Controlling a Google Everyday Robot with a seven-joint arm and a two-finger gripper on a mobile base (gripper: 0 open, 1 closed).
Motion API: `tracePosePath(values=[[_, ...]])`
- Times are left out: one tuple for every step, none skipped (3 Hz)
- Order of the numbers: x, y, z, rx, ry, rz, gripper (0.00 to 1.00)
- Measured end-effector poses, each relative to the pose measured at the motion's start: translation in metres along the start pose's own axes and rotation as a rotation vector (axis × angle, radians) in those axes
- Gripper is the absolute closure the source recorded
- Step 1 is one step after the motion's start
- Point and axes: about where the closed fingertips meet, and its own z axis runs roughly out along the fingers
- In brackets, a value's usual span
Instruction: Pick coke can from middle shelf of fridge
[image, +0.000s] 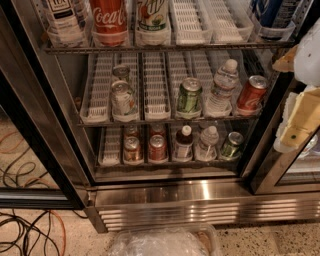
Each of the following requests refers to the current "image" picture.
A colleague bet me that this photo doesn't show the brown can bottom shelf back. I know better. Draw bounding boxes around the brown can bottom shelf back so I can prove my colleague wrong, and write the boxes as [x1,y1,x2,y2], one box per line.
[124,125,139,137]

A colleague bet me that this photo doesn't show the brown can bottom shelf front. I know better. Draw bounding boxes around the brown can bottom shelf front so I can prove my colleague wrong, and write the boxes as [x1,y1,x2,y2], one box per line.
[124,136,143,164]

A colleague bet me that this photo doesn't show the brown can shelf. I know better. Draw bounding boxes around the brown can shelf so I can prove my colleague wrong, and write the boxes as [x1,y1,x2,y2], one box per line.
[124,125,139,137]
[124,136,143,164]

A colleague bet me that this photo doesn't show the red can bottom shelf front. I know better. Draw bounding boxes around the red can bottom shelf front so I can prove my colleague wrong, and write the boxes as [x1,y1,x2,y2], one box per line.
[148,135,167,162]

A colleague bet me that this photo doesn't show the black cables on floor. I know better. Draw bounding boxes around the black cables on floor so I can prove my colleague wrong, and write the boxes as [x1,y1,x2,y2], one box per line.
[0,146,88,256]

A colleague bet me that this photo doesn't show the glass fridge door left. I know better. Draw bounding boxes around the glass fridge door left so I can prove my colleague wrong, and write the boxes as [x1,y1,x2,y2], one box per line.
[0,71,84,210]

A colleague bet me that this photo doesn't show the white soda can behind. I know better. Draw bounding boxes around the white soda can behind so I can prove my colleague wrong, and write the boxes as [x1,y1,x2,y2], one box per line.
[112,64,130,82]

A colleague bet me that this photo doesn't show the white soda can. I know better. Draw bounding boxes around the white soda can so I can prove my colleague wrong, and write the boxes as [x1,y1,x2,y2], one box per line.
[112,64,130,82]
[111,80,137,122]

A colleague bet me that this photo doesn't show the white soda can front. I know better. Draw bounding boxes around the white soda can front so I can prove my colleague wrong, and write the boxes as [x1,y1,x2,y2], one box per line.
[111,80,137,122]

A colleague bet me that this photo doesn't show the clear water bottle middle shelf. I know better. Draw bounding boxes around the clear water bottle middle shelf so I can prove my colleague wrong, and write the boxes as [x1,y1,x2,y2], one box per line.
[206,59,240,117]

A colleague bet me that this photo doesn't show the water bottle bottom shelf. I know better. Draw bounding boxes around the water bottle bottom shelf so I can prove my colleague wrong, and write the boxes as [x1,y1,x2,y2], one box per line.
[195,126,219,162]

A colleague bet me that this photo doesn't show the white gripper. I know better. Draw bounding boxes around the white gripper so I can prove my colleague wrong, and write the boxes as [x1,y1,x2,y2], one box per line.
[272,45,320,153]

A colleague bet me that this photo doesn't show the red can bottom shelf back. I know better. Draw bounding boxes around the red can bottom shelf back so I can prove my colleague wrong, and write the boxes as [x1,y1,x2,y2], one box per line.
[149,123,166,136]

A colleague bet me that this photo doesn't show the large coca-cola bottle top shelf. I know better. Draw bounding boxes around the large coca-cola bottle top shelf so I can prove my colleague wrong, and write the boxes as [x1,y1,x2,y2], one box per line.
[89,0,128,46]

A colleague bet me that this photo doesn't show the stainless steel fridge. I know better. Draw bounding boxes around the stainless steel fridge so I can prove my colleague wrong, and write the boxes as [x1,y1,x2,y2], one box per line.
[0,0,319,232]

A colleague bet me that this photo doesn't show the tea bottle top shelf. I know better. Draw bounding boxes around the tea bottle top shelf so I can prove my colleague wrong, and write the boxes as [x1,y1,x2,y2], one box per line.
[41,0,89,48]

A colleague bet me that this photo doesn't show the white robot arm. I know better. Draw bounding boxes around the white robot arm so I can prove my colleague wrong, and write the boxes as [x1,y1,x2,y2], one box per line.
[272,18,320,153]

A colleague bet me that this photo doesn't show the orange cable on floor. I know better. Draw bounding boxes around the orange cable on floor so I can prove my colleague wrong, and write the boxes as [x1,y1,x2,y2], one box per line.
[0,130,67,256]

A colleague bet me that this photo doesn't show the red coke can shelf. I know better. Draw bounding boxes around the red coke can shelf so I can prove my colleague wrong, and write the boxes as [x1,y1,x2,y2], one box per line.
[236,75,268,116]

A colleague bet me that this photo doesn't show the green label soda bottle top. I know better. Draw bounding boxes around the green label soda bottle top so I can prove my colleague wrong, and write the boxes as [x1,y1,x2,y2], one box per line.
[135,0,170,46]

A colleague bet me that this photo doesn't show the clear plastic bin with bag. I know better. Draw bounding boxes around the clear plastic bin with bag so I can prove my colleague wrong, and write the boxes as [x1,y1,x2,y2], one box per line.
[106,224,223,256]

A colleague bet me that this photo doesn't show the green can bottom shelf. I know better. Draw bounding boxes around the green can bottom shelf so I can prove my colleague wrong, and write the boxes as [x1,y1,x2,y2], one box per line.
[220,131,244,160]

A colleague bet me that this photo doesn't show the dark juice bottle bottom shelf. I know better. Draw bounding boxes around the dark juice bottle bottom shelf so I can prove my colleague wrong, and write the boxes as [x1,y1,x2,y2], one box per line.
[173,125,193,162]

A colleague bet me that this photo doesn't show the blue can top shelf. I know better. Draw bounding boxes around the blue can top shelf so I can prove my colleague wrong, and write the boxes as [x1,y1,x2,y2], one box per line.
[249,0,303,38]

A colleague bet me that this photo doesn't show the green soda can middle shelf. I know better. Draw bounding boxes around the green soda can middle shelf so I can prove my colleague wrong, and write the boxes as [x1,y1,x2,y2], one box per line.
[176,77,202,119]

